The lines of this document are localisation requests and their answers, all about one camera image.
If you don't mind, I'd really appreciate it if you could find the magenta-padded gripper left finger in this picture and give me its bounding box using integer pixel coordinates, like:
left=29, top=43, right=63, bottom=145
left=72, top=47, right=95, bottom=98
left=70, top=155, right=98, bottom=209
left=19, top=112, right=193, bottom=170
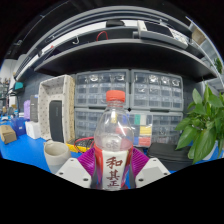
left=55, top=147, right=98, bottom=190

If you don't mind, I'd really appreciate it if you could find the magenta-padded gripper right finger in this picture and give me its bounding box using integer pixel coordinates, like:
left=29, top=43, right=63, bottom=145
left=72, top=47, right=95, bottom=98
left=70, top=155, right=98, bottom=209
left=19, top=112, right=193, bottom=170
left=128, top=147, right=172, bottom=190

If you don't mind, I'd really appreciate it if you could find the clear red-capped tea bottle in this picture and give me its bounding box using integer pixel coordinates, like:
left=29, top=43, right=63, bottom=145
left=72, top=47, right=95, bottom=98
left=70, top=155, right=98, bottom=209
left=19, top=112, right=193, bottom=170
left=93, top=89, right=134, bottom=192

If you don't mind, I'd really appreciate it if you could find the grey and white mug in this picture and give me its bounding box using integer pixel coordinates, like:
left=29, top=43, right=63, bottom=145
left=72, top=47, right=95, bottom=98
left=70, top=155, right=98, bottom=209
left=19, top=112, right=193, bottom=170
left=43, top=139, right=72, bottom=175

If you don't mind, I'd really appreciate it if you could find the black zip case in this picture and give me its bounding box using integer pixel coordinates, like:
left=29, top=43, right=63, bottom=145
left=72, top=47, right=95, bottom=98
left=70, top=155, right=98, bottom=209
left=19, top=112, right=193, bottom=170
left=146, top=142, right=194, bottom=172

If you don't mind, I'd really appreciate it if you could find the black speaker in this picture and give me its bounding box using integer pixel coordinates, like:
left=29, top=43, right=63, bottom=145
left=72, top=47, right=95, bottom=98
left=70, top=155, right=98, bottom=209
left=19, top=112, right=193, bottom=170
left=48, top=100, right=65, bottom=144

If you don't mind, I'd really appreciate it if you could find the white box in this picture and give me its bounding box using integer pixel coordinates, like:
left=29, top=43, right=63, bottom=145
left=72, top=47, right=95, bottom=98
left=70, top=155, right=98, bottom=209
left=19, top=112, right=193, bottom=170
left=24, top=120, right=42, bottom=140

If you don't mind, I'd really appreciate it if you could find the green potted plant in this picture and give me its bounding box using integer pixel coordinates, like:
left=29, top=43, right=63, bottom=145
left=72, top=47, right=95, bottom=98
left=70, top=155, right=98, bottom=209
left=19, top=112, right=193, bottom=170
left=174, top=83, right=224, bottom=165

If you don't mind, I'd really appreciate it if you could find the white perforated tray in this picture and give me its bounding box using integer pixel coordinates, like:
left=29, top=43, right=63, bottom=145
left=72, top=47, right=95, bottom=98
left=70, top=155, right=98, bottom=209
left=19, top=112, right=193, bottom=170
left=37, top=74, right=76, bottom=145

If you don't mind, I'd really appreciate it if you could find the blue box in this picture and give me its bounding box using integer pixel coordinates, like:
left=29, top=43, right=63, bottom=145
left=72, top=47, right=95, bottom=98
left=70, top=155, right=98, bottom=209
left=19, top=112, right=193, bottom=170
left=9, top=116, right=28, bottom=137

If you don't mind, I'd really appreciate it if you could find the dark grey box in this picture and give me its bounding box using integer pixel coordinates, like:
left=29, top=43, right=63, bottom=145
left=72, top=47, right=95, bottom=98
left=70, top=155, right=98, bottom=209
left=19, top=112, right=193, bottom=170
left=29, top=94, right=40, bottom=123

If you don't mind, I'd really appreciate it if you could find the brown cardboard box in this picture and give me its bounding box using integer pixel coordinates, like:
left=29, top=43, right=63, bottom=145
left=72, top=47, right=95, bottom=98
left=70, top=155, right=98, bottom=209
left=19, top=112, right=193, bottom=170
left=0, top=124, right=18, bottom=145

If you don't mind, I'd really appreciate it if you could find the purple bag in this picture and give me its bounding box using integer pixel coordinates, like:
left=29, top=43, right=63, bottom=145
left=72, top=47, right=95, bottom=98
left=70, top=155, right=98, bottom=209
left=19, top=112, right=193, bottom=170
left=23, top=99, right=32, bottom=121

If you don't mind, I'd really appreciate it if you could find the teal lamp head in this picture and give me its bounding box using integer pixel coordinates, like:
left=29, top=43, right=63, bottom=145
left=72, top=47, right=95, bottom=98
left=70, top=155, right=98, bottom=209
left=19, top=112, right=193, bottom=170
left=13, top=81, right=25, bottom=92

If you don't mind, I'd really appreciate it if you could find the white shelf unit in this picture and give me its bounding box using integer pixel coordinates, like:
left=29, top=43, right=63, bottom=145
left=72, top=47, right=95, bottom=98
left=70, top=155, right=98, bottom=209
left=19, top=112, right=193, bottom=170
left=188, top=19, right=224, bottom=94

